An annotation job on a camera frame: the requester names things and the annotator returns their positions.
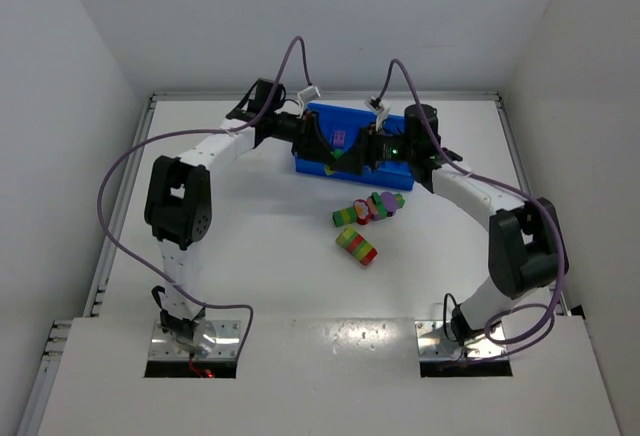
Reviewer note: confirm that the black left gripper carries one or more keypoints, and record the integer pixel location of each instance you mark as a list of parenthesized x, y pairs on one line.
[(310, 136)]

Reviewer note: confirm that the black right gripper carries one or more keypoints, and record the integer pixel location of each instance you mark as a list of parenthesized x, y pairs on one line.
[(366, 145)]

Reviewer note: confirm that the multicolour lego brick stack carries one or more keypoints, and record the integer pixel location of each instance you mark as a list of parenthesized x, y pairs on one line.
[(357, 246)]

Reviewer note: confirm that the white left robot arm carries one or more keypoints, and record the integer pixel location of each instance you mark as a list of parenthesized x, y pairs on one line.
[(179, 205)]

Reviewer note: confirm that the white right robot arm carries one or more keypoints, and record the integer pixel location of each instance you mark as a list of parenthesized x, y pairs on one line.
[(525, 247)]

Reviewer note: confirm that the blue compartment tray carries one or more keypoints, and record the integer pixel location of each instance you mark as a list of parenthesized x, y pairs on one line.
[(332, 117)]

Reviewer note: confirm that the flower and butterfly lego assembly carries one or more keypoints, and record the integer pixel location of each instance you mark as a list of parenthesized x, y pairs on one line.
[(376, 207)]

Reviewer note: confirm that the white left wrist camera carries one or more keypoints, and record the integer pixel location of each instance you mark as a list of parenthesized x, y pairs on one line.
[(307, 95)]

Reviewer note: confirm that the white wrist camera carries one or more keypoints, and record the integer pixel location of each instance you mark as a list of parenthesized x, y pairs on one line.
[(307, 95), (380, 109)]

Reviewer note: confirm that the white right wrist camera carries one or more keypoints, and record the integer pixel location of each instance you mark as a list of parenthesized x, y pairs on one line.
[(380, 109)]

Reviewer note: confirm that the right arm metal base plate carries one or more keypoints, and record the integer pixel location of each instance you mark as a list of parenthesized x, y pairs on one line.
[(437, 345)]

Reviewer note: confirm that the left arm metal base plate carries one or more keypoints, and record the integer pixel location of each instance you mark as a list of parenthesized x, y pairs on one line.
[(213, 341)]

